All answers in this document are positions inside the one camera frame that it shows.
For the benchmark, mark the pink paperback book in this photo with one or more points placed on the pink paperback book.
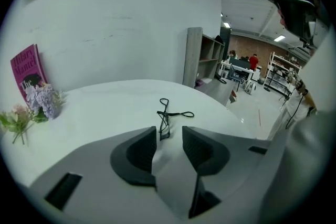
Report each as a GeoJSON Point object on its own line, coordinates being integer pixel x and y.
{"type": "Point", "coordinates": [26, 70]}

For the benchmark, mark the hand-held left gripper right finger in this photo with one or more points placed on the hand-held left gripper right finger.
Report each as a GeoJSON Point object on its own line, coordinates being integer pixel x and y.
{"type": "Point", "coordinates": [202, 154]}

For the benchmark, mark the grey office chair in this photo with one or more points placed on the grey office chair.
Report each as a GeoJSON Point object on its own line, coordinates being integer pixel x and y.
{"type": "Point", "coordinates": [235, 74]}

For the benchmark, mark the white office desk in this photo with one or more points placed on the white office desk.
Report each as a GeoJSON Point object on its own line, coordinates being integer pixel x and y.
{"type": "Point", "coordinates": [244, 70]}

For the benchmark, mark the pink artificial flower sprig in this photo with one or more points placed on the pink artificial flower sprig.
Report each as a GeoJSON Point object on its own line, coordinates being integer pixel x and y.
{"type": "Point", "coordinates": [18, 119]}

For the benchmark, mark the grey wooden shelf unit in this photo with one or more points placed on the grey wooden shelf unit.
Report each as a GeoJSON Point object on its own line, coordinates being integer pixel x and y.
{"type": "Point", "coordinates": [193, 57]}

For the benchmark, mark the black eyelash curler makeup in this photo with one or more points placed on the black eyelash curler makeup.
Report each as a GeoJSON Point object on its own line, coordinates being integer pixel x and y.
{"type": "Point", "coordinates": [165, 123]}

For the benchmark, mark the purple artificial hydrangea bunch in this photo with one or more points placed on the purple artificial hydrangea bunch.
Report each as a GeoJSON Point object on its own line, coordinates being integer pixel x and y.
{"type": "Point", "coordinates": [43, 99]}

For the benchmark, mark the grey low cabinet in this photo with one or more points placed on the grey low cabinet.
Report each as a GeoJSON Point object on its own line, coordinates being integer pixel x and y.
{"type": "Point", "coordinates": [218, 90]}

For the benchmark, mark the white storage rack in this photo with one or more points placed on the white storage rack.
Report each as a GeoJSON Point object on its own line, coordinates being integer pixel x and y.
{"type": "Point", "coordinates": [282, 73]}

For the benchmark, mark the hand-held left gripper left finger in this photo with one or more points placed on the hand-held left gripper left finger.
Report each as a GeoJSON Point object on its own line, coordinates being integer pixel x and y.
{"type": "Point", "coordinates": [136, 157]}

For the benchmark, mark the person's white shirt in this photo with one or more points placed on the person's white shirt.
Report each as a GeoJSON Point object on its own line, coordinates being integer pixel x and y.
{"type": "Point", "coordinates": [302, 165]}

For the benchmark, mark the head-worn camera headset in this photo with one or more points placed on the head-worn camera headset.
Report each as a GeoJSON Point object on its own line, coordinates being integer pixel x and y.
{"type": "Point", "coordinates": [296, 10]}

